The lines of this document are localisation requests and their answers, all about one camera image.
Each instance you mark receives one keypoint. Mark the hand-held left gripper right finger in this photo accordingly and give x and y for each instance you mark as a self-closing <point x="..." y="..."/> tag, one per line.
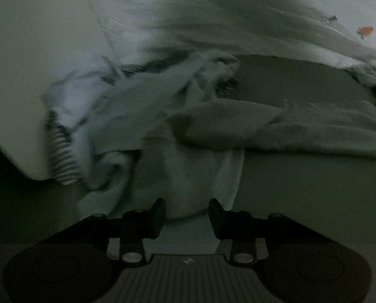
<point x="215" y="219"/>

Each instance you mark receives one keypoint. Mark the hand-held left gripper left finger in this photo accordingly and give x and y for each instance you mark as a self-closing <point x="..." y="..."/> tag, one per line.
<point x="158" y="219"/>

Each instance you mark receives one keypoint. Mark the pale green garment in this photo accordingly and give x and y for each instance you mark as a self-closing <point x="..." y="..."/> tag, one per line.
<point x="226" y="123"/>

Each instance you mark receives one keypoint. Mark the pile of clothes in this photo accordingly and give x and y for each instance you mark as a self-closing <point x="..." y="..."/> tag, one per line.
<point x="137" y="94"/>

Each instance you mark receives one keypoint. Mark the striped garment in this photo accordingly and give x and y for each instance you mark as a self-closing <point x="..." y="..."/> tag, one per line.
<point x="61" y="154"/>

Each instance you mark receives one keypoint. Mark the carrot printed backdrop sheet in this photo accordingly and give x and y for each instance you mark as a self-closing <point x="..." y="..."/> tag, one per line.
<point x="238" y="12"/>

